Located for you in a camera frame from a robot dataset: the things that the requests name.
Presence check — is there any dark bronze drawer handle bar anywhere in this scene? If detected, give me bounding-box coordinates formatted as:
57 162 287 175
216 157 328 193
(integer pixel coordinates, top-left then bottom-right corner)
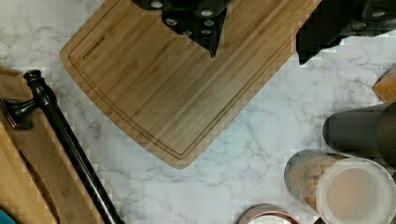
1 70 125 224

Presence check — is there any dark grey cylindrical canister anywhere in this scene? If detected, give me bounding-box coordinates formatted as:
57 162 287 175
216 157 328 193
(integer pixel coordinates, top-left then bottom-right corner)
322 103 396 168

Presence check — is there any wooden drawer front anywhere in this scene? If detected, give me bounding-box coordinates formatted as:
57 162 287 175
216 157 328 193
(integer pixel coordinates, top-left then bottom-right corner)
0 65 106 224

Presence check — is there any clear jar with white lid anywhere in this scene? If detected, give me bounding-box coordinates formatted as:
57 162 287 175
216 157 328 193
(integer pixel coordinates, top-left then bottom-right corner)
284 149 395 224

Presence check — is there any bamboo cutting board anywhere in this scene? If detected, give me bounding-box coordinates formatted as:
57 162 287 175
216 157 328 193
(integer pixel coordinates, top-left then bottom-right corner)
60 0 321 169

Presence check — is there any copper rimmed round container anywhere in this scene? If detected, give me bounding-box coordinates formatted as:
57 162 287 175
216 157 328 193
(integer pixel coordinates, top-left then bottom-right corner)
236 204 302 224

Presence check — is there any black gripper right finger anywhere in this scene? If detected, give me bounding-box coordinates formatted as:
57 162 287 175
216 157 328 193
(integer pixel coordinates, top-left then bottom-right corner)
296 0 396 64

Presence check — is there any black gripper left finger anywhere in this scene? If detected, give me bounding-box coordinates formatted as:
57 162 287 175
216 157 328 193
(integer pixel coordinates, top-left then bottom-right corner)
132 0 232 58

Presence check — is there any blue plate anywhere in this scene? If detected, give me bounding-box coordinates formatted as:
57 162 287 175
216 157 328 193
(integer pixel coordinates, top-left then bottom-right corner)
0 210 17 224

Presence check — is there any small wooden object corner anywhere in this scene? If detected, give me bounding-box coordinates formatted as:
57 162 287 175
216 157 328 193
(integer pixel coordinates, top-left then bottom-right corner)
372 68 396 103

